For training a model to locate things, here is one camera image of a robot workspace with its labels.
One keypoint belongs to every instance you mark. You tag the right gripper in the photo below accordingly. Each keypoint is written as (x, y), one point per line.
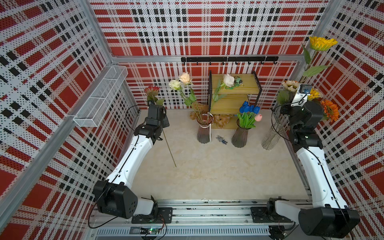
(284, 109)

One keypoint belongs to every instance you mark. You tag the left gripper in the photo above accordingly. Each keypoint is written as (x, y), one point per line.
(165, 123)

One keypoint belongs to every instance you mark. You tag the red daisy flower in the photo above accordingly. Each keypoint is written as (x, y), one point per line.
(152, 92)

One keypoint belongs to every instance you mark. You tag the yellow daisy flower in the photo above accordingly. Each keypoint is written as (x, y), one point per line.
(314, 95)

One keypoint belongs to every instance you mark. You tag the pink tulip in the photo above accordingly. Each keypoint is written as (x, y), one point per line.
(258, 118)

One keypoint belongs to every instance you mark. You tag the pale green rose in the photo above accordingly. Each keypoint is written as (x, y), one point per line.
(175, 85)

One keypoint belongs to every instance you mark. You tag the cream rose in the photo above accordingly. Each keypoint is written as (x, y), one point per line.
(185, 77)

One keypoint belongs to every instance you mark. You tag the pink glass vase with ribbon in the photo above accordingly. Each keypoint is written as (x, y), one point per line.
(205, 122)

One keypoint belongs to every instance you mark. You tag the dark pink ribbed vase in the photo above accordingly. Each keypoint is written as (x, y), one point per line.
(240, 137)

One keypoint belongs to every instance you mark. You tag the small yellow daisy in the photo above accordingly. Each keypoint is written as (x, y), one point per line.
(317, 44)

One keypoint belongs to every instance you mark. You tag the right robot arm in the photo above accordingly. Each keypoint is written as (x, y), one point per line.
(329, 215)

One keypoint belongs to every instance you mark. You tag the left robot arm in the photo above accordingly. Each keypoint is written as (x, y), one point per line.
(114, 195)

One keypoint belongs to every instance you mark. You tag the clear glass vase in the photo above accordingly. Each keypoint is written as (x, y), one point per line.
(273, 136)

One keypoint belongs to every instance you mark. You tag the small grey toy figure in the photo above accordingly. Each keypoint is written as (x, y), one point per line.
(221, 140)

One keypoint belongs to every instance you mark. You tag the green toy with lanyard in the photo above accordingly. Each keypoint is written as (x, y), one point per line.
(238, 82)

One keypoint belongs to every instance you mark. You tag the black hook rail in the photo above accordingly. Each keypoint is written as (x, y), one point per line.
(260, 59)

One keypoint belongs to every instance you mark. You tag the wooden shelf black frame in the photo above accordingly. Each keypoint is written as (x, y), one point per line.
(225, 110)

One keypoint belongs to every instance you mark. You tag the white wire wall basket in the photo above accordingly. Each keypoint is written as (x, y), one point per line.
(93, 111)

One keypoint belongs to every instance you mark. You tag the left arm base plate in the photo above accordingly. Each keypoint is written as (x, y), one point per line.
(159, 216)

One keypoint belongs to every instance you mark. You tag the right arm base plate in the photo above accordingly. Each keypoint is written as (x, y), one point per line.
(260, 215)

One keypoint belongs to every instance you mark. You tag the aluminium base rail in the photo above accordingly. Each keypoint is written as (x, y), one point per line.
(198, 219)

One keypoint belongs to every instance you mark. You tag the circuit board on rail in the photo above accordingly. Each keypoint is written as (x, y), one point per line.
(149, 231)

